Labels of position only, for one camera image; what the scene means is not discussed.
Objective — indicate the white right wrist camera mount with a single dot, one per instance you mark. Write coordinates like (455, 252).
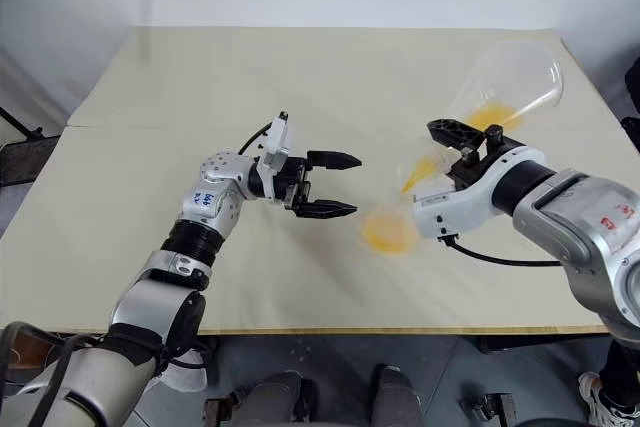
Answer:
(465, 212)

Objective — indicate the large clear glass flask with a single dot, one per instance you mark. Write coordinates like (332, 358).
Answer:
(495, 117)

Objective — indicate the white translucent plastic cover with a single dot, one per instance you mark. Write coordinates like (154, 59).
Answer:
(187, 377)

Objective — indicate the black tripod stand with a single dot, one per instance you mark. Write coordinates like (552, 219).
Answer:
(25, 162)

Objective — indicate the dark metal bracket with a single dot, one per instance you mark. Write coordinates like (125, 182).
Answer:
(217, 413)
(492, 409)

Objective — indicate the dark rounded shape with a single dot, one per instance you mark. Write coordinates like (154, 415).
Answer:
(272, 402)
(397, 397)

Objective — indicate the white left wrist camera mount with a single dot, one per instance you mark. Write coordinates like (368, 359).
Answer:
(276, 144)

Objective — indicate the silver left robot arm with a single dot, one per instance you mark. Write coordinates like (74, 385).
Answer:
(150, 307)

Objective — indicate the black object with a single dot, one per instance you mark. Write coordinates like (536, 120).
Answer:
(634, 132)

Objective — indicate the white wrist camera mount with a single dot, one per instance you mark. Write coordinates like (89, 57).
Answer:
(276, 144)
(465, 212)

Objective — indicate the white and black sneaker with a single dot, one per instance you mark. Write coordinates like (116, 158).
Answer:
(602, 404)

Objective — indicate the black table frame bar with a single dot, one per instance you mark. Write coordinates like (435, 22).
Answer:
(540, 343)

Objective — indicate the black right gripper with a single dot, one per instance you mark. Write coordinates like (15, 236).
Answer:
(470, 169)

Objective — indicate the person's black trouser leg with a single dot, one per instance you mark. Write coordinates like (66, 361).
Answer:
(622, 362)

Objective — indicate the clear cup with orange liquid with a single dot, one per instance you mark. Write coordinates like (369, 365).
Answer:
(385, 232)

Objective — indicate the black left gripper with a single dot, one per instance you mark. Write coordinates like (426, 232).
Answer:
(292, 182)

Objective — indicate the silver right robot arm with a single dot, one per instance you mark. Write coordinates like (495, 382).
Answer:
(575, 217)

